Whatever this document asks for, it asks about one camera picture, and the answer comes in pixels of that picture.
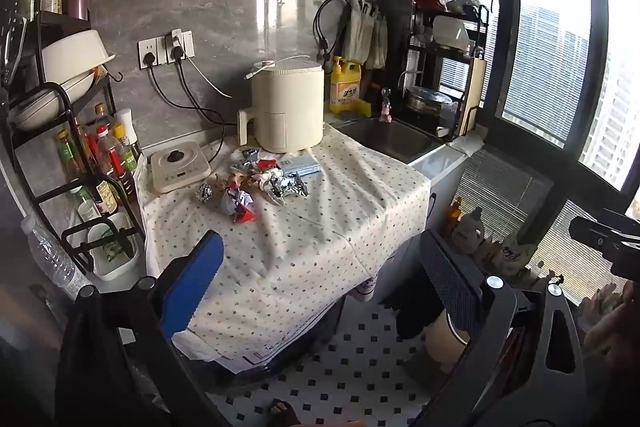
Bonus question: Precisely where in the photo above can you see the black metal shelf rack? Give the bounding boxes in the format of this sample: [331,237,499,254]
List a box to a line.
[0,0,147,279]

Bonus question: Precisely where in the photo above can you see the row of condiment bottles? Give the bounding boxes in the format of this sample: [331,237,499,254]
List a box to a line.
[55,103,143,222]

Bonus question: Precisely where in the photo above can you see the black power cable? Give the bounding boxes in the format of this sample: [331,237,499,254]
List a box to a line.
[145,49,226,165]
[171,47,241,128]

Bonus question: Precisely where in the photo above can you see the steel sink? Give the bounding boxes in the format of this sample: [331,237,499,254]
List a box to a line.
[332,117,446,165]

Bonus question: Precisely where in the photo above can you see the white wall socket panel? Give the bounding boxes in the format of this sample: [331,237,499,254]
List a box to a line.
[138,29,195,69]

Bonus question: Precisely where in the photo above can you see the white charging cable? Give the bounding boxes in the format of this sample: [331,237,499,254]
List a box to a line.
[171,29,303,100]

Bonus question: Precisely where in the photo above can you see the white storage container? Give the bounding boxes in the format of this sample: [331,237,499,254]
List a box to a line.
[432,14,473,54]

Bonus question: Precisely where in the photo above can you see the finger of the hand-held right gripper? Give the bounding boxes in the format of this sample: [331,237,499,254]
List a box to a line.
[569,216,613,254]

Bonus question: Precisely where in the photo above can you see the blue medicine box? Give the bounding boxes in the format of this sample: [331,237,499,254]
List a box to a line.
[277,155,321,178]

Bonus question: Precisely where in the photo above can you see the floral tablecloth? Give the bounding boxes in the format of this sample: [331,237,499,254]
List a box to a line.
[136,124,432,364]

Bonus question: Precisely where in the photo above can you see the red white wrapper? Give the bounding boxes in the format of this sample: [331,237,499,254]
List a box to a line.
[220,187,257,224]

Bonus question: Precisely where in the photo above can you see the white plastic basin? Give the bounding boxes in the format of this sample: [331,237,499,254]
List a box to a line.
[40,29,117,84]

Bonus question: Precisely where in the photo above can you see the crumpled plastic snack bag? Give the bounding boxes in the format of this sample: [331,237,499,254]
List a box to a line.
[492,237,537,281]

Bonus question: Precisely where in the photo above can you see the white bowl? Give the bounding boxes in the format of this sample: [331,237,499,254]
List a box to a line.
[9,72,96,131]

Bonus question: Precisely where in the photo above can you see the translucent plastic bag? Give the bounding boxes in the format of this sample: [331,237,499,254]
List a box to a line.
[342,0,375,64]
[367,9,390,70]

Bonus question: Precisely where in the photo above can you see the person's right hand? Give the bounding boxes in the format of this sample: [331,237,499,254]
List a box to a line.
[582,279,640,373]

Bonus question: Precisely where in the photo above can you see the black dish rack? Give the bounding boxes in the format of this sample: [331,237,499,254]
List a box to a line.
[404,0,493,138]

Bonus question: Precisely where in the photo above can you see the grey cabinet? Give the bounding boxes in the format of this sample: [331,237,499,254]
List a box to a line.
[372,187,436,308]

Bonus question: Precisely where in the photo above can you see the cream air fryer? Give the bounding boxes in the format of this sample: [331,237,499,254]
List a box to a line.
[236,61,326,154]

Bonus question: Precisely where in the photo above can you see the white laundry detergent bottle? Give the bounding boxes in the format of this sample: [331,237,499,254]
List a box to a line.
[452,207,487,259]

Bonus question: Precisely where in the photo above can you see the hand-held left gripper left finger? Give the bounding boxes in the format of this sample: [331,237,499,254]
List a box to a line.
[55,231,226,427]

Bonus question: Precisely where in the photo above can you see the white plastic tub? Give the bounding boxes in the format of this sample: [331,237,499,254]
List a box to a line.
[86,212,142,281]

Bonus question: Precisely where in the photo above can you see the white cloth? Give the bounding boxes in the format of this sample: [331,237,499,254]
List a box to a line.
[446,138,485,156]

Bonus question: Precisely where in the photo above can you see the wooden cutting board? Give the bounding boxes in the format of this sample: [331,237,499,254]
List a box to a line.
[460,57,488,136]

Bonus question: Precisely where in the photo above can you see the brown paper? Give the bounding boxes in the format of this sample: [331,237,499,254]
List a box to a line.
[215,172,252,192]

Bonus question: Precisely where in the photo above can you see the person's foot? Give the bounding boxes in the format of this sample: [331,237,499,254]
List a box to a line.
[267,399,304,427]

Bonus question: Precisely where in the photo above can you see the clear plastic water bottle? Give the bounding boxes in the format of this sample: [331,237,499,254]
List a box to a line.
[20,212,89,301]

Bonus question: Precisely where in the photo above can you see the steel pot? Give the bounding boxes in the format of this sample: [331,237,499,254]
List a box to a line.
[405,87,458,116]

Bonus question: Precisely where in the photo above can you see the white trash bin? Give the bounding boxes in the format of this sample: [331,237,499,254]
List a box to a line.
[424,309,473,366]

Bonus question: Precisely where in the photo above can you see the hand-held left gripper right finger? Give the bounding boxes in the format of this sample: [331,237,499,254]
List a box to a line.
[415,229,601,427]

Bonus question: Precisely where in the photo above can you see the yellow detergent bottle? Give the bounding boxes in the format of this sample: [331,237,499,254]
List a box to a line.
[329,56,372,118]

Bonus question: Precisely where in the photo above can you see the black hanging cable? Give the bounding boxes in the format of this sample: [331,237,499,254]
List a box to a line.
[312,0,351,72]

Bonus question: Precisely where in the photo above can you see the black window frame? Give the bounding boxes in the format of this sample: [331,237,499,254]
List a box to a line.
[490,0,640,253]

